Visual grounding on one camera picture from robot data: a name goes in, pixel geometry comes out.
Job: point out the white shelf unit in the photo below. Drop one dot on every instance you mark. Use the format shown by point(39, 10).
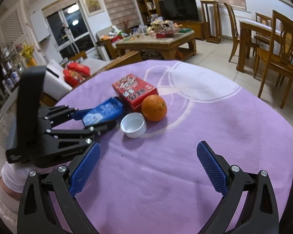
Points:
point(14, 59)

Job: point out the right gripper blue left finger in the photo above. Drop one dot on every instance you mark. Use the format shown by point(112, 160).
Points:
point(36, 213)

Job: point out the near wooden dining chair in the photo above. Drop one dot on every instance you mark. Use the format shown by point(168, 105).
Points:
point(279, 57)

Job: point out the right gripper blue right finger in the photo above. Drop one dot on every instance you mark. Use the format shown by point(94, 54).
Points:
point(248, 203)

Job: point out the orange fruit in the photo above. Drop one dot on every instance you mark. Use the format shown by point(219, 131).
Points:
point(154, 108)

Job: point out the framed sunflower picture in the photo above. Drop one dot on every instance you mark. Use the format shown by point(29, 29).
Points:
point(93, 7)

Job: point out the white small bowl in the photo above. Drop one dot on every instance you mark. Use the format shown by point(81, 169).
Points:
point(133, 125)

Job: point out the wooden plant stand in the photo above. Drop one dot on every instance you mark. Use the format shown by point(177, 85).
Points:
point(211, 19)

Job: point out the wooden sofa with cushions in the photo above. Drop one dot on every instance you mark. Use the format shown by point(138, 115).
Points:
point(61, 80)

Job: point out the red pillow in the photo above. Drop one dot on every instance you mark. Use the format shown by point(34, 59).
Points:
point(79, 68)
point(72, 78)

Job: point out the blue tissue packet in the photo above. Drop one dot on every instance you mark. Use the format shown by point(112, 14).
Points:
point(109, 110)

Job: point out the wooden tv cabinet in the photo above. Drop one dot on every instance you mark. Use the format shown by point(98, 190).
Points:
point(196, 26)

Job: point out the purple round tablecloth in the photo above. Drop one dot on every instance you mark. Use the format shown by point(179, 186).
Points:
point(155, 183)

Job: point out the red pillow lower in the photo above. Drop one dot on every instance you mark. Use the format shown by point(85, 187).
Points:
point(72, 78)

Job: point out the wooden armchair with toys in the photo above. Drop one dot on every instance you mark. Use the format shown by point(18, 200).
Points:
point(107, 38)

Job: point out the wooden dining chair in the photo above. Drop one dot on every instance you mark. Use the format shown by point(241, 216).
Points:
point(235, 35)
point(279, 57)

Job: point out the left white gloved hand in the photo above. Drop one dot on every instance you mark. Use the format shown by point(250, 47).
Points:
point(13, 176)

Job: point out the black television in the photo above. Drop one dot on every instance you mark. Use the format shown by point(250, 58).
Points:
point(179, 10)

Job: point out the far wooden dining chair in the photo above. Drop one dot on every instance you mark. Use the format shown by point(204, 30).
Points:
point(235, 35)

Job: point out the wooden coffee table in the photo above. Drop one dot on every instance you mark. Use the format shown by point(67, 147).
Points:
point(179, 47)

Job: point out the red pillow upper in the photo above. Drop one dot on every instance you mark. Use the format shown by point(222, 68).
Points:
point(79, 68)

